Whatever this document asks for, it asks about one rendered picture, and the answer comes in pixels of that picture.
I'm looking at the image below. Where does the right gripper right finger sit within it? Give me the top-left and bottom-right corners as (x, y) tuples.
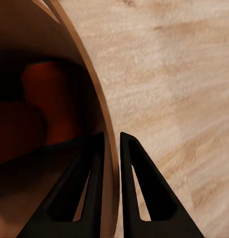
(120, 132), (205, 238)

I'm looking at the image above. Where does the trash can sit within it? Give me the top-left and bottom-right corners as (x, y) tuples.
(0, 0), (120, 238)

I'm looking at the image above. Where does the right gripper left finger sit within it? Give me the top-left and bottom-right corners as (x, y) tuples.
(17, 132), (105, 238)

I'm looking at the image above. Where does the can of soda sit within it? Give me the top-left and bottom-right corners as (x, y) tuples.
(0, 101), (46, 164)
(20, 59), (83, 151)

